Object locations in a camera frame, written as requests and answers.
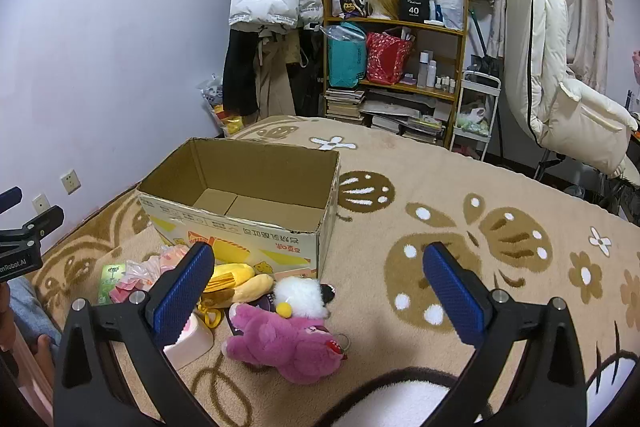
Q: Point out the black tissue pack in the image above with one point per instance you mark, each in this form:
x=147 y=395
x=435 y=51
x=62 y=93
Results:
x=261 y=304

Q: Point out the teal bag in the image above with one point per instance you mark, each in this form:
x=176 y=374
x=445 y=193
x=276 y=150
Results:
x=345 y=62

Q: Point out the white metal cart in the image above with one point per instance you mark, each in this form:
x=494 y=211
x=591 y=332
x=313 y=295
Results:
x=492 y=107

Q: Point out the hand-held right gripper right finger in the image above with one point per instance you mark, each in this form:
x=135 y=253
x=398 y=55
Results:
x=452 y=292

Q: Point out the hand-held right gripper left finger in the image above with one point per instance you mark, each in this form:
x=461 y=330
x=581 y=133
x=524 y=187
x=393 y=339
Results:
x=182 y=292

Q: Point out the pink squishy cake toy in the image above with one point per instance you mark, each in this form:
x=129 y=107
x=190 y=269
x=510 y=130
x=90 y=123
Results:
x=192 y=342

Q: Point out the beige hanging coat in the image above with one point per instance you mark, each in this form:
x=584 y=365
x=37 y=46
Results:
x=275 y=77

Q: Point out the person's jeans leg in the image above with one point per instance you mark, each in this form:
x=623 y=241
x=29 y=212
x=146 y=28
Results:
x=32 y=312

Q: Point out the pink plastic packet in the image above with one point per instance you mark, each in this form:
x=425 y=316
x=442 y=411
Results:
x=135 y=277

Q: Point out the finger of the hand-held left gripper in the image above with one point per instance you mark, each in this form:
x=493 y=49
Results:
x=35 y=224
x=10 y=198

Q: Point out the pile of papers and magazines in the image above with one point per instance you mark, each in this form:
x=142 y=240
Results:
x=405 y=119

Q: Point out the stack of books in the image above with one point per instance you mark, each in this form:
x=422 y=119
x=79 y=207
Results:
x=345 y=104

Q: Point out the wooden shelf rack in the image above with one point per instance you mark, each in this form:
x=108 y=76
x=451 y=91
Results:
x=400 y=23

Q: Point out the bags of snacks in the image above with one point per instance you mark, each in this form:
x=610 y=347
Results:
x=220 y=107

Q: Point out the black box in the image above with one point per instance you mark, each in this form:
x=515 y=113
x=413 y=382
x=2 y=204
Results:
x=415 y=7

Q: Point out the patterned beige blanket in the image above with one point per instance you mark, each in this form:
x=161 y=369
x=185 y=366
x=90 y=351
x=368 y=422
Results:
x=400 y=187

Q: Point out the group of white cosmetic bottles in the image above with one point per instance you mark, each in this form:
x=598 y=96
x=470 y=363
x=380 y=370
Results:
x=430 y=69

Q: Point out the green packet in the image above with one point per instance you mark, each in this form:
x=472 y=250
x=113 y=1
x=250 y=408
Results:
x=111 y=279

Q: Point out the red patterned bag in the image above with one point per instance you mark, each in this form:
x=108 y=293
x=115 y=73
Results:
x=387 y=59

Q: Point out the white wall socket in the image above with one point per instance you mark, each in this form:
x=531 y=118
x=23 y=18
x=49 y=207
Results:
x=70 y=182
x=40 y=203

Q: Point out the black hanging garment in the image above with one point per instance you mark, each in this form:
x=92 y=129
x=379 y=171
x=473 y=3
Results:
x=240 y=72

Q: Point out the yellow plush toy with loop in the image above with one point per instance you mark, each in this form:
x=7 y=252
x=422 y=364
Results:
x=250 y=287

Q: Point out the white fluffy plush toy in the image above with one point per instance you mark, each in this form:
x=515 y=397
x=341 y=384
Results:
x=300 y=297

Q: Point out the purple plush bear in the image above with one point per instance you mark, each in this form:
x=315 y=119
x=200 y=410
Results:
x=290 y=342

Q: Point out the printed cardboard box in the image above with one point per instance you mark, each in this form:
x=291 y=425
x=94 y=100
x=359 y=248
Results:
x=300 y=252

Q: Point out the cream padded chair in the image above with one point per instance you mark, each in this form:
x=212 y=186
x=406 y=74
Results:
x=550 y=57

